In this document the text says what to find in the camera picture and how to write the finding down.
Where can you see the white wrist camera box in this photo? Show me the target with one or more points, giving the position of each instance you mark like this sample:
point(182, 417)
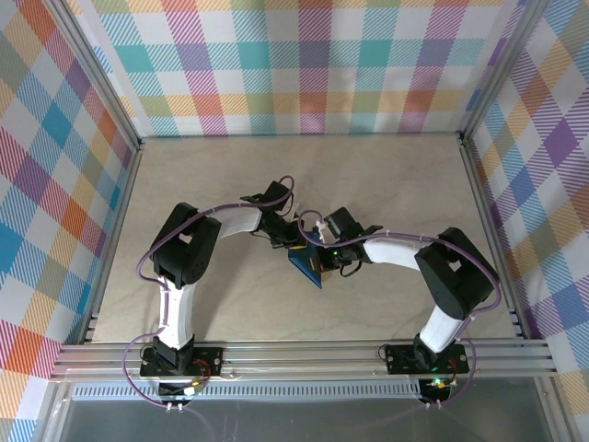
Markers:
point(319, 229)
point(294, 212)

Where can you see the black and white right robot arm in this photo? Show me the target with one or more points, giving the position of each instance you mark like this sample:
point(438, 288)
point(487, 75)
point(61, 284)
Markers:
point(460, 276)

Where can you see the grey metal panel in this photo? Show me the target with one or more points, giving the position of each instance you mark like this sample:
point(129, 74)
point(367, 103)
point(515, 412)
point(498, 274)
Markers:
point(299, 423)

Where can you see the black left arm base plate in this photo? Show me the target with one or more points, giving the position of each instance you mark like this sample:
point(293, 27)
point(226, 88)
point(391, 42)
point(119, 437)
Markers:
point(207, 361)

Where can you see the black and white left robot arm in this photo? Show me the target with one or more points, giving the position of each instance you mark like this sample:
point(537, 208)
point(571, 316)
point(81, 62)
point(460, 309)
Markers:
point(184, 248)

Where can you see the blue cloth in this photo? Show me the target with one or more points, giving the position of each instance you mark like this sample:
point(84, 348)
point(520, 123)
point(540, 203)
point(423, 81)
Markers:
point(301, 262)

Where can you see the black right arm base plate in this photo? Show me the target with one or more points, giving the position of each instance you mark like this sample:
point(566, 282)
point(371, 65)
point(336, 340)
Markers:
point(400, 359)

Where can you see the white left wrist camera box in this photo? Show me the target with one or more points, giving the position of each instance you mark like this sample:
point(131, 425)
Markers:
point(294, 212)

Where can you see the aluminium frame post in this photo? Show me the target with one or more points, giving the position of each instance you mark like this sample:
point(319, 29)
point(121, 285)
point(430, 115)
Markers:
point(97, 69)
point(502, 69)

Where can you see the long aluminium frame rail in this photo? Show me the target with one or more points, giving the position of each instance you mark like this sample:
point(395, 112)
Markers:
point(299, 359)

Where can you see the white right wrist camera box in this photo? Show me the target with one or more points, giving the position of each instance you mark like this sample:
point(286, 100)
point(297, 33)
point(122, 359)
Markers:
point(319, 229)

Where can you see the aluminium table side rail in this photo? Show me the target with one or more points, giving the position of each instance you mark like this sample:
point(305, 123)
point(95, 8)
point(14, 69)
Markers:
point(481, 198)
point(124, 198)

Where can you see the small black circuit board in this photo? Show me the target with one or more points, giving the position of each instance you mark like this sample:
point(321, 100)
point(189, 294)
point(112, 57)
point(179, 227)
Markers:
point(184, 390)
point(437, 389)

